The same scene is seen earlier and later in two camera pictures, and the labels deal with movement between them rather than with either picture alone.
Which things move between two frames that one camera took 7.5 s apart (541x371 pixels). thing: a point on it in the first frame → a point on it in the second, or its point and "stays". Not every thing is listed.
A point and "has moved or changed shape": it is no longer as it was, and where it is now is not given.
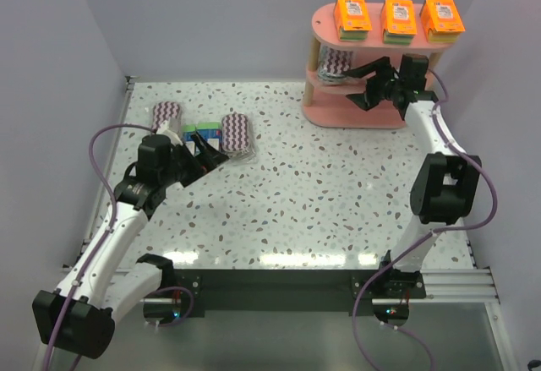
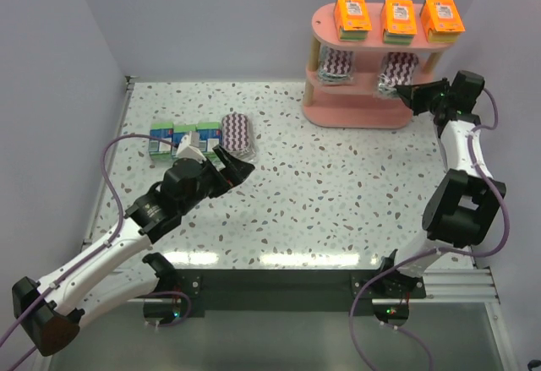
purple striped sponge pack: x=236 y=137 stays
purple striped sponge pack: x=332 y=63 stays
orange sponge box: x=440 y=20 stays
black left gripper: x=194 y=161 → x=219 y=172
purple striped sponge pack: x=166 y=111 has moved or changed shape
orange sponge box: x=398 y=20 stays
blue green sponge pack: x=211 y=132 stays
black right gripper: x=379 y=85 → x=425 y=98
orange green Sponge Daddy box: x=352 y=18 stays
